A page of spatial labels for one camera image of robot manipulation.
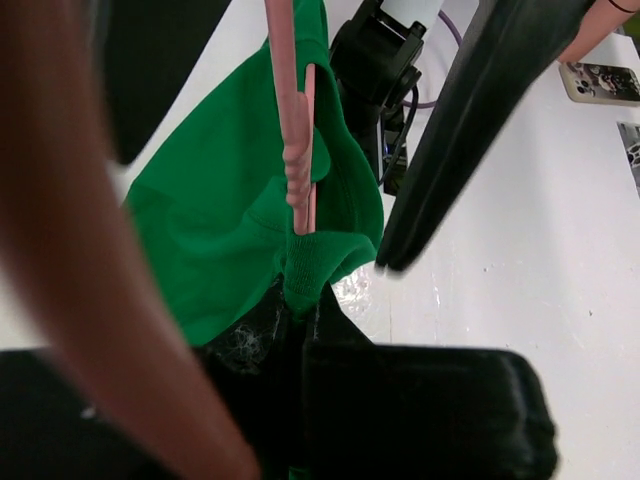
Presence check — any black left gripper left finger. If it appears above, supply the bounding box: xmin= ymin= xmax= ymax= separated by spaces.
xmin=1 ymin=277 xmax=300 ymax=479

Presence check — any person forearm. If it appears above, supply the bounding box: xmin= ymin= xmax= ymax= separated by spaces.
xmin=0 ymin=0 xmax=264 ymax=480

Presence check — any smartphone on table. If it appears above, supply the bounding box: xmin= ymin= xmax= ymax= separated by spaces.
xmin=559 ymin=62 xmax=639 ymax=107

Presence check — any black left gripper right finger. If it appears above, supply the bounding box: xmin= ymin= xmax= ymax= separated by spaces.
xmin=302 ymin=290 xmax=558 ymax=479

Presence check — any green t shirt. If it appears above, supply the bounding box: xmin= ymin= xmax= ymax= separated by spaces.
xmin=126 ymin=1 xmax=384 ymax=358

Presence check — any pink wire hanger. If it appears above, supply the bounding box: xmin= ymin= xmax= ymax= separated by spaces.
xmin=265 ymin=0 xmax=315 ymax=236

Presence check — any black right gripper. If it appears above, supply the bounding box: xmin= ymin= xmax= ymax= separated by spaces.
xmin=330 ymin=0 xmax=592 ymax=273

